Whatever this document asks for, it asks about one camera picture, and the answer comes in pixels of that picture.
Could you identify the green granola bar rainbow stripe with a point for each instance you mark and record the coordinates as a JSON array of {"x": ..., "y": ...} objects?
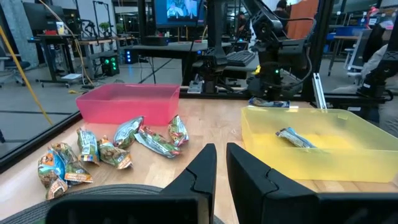
[{"x": 88, "y": 146}]

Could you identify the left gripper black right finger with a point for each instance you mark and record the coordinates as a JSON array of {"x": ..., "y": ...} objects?
[{"x": 258, "y": 193}]

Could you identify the dark blue granola bar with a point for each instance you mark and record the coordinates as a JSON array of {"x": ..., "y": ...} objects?
[{"x": 267, "y": 102}]

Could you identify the wooden top desk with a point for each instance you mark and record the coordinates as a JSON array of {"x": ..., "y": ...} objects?
[{"x": 93, "y": 41}]

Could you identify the green granola bar orange end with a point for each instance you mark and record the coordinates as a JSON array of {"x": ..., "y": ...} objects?
[{"x": 113, "y": 154}]

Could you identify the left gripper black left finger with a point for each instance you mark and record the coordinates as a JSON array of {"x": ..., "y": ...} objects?
[{"x": 199, "y": 174}]

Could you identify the silver aluminium bar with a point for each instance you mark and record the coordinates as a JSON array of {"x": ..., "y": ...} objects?
[{"x": 318, "y": 90}]

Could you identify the blue and white granola bar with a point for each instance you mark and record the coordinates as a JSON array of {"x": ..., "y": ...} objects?
[{"x": 293, "y": 137}]

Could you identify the pink translucent plastic bin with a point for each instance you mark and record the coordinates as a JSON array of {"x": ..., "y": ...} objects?
[{"x": 124, "y": 105}]

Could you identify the black keyboard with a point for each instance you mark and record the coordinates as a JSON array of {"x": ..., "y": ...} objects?
[{"x": 241, "y": 58}]

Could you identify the green and pink granola bar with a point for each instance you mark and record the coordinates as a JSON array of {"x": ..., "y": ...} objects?
[{"x": 178, "y": 130}]

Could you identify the yellow translucent plastic bin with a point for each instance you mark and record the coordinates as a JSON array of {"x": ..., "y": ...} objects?
[{"x": 311, "y": 165}]

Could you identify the black aluminium frame post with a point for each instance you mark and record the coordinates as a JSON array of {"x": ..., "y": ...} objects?
[{"x": 320, "y": 46}]

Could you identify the black table edge rail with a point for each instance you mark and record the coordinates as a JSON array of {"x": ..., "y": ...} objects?
[{"x": 31, "y": 146}]

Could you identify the black desk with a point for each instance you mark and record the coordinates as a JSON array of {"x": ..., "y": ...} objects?
[{"x": 174, "y": 48}]

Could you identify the person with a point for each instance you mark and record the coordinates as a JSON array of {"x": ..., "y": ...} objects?
[
  {"x": 281, "y": 15},
  {"x": 390, "y": 115}
]

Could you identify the office chair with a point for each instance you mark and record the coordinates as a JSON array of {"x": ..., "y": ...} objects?
[{"x": 15, "y": 65}]

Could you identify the black camera stand post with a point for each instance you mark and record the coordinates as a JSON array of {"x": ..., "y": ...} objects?
[{"x": 216, "y": 31}]

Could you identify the orange panel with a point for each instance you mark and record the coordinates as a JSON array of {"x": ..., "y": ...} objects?
[{"x": 303, "y": 21}]

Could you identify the computer tower with green lights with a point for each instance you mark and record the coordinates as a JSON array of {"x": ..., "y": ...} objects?
[{"x": 109, "y": 65}]

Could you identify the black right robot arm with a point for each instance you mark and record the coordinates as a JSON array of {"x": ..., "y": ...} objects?
[{"x": 269, "y": 46}]

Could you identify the green and red granola bar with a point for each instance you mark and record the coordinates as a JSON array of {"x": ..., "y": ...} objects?
[{"x": 157, "y": 143}]

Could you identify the monitor with bright screen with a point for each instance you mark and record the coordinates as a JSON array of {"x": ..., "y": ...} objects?
[{"x": 180, "y": 12}]

